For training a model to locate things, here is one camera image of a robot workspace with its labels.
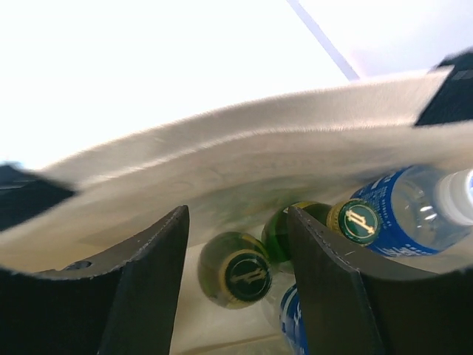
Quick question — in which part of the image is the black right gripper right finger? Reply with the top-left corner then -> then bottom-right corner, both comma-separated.
287,208 -> 472,354

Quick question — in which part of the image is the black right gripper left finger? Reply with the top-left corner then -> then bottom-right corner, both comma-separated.
1,206 -> 190,354

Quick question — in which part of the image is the blue label water bottle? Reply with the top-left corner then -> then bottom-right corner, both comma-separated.
262,272 -> 309,355
352,165 -> 472,257

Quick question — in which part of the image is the green glass bottle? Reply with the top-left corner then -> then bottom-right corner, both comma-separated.
261,198 -> 384,263

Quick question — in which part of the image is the green bottle orange label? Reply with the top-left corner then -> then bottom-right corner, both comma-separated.
197,231 -> 272,309

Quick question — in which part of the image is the beige canvas tote bag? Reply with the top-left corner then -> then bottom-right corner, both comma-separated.
1,52 -> 472,354

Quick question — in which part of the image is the right aluminium frame post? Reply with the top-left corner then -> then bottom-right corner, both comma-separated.
287,0 -> 360,81

